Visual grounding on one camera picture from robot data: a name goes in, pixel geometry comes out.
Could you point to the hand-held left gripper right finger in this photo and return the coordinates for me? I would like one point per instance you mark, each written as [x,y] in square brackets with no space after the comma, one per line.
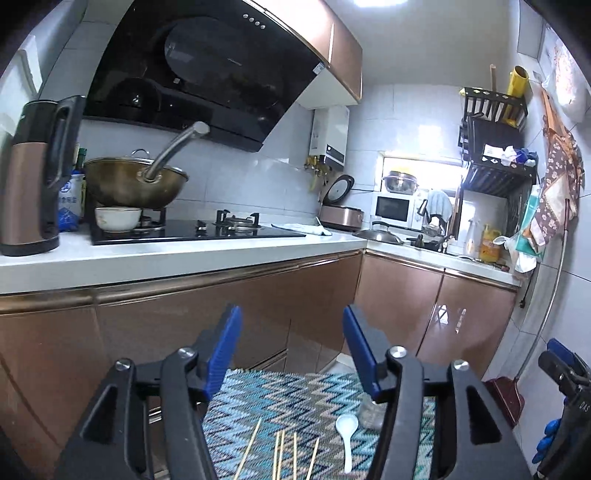
[362,350]

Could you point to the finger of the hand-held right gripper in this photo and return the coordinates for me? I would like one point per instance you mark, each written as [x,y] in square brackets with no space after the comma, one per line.
[561,364]

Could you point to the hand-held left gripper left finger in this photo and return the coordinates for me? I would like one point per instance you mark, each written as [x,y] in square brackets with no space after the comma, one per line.
[221,350]

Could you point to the clear glass utensil holder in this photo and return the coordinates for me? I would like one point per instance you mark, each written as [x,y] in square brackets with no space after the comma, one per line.
[369,413]

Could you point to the white ceramic spoon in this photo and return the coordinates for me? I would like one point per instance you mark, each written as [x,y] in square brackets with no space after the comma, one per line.
[346,424]

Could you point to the person's right hand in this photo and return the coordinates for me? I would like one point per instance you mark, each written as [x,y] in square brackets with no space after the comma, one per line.
[547,441]

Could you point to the brown base cabinets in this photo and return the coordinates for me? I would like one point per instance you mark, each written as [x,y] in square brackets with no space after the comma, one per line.
[161,323]

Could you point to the red dustpan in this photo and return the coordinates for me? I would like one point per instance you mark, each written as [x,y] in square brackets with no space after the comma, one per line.
[505,401]

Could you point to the blue zigzag patterned cloth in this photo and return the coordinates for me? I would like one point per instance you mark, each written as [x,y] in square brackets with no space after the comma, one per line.
[300,406]

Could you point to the glass pot lid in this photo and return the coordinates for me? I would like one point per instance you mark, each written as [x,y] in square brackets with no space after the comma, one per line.
[378,235]

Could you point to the black gas stove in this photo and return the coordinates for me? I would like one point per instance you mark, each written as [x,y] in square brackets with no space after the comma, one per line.
[194,230]

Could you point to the teal plastic bag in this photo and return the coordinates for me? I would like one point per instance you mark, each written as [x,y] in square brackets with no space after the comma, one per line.
[528,230]

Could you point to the brown rice cooker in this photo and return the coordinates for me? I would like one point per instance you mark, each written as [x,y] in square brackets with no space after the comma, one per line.
[341,214]

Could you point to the white dish cloth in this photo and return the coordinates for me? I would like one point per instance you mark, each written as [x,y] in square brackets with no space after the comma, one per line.
[300,227]

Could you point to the yellow detergent bottle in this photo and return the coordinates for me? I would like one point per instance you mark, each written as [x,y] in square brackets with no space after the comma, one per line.
[488,247]

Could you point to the white microwave oven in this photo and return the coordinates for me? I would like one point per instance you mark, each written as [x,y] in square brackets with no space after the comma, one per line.
[392,207]

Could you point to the clear spray bottle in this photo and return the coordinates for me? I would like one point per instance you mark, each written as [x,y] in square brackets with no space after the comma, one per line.
[472,240]

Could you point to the light blue hanging towel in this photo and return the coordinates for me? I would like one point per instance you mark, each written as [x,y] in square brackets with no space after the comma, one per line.
[438,203]

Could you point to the white ceramic bowl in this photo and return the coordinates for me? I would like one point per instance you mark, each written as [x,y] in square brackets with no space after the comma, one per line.
[117,219]

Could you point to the steel pot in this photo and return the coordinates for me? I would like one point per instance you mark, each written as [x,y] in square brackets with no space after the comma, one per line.
[400,181]

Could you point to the brown floral apron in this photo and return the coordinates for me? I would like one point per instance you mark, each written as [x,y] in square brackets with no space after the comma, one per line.
[558,175]

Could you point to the blue and white salt bag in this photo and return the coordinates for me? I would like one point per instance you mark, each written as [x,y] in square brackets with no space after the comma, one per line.
[69,203]

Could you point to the white and blue rags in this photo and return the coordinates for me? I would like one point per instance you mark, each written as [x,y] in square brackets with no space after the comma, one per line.
[510,154]

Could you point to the white water heater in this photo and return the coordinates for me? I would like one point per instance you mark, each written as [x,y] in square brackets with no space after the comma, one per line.
[330,134]

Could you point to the black dish rack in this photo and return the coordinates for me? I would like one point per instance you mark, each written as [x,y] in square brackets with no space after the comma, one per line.
[494,134]

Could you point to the brown electric kettle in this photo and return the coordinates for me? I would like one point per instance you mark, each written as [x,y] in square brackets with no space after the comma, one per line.
[27,184]

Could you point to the yellow roll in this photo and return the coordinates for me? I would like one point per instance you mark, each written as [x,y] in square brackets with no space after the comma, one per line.
[517,87]

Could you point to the black range hood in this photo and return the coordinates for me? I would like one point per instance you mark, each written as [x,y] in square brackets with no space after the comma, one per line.
[207,69]

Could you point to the wooden stick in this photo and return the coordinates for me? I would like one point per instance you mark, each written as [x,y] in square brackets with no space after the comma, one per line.
[492,76]

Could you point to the brown wall cabinet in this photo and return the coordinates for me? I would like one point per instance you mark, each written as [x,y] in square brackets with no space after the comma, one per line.
[337,50]

